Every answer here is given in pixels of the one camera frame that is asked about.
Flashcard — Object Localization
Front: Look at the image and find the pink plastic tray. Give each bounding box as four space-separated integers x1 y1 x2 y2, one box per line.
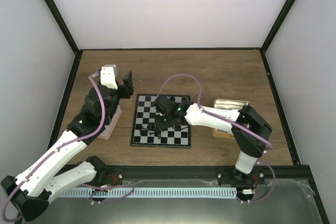
98 105 122 140

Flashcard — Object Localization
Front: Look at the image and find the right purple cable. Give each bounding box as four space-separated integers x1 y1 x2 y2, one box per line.
156 73 276 204

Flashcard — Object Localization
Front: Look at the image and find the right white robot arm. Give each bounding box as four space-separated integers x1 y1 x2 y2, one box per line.
152 94 272 184

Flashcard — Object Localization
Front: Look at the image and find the black and white chessboard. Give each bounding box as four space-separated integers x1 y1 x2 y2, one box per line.
130 93 192 149

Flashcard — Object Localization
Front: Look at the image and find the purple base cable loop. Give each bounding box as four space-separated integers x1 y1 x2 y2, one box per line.
83 179 136 205

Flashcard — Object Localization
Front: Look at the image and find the light blue cable duct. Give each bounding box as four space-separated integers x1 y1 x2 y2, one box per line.
61 187 237 199

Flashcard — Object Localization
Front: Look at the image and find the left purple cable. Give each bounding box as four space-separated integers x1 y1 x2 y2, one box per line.
1 73 107 222

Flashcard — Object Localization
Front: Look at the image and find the pile of black chess pieces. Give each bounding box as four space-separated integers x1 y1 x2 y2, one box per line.
140 122 162 140

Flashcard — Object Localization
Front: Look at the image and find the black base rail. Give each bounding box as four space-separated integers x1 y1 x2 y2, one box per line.
76 165 310 185

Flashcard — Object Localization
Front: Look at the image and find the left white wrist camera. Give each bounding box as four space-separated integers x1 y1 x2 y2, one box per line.
100 65 118 90

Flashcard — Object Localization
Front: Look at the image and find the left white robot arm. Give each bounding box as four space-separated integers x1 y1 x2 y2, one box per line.
1 68 134 222

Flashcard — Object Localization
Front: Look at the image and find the black aluminium frame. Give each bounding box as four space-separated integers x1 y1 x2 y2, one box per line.
47 0 329 223

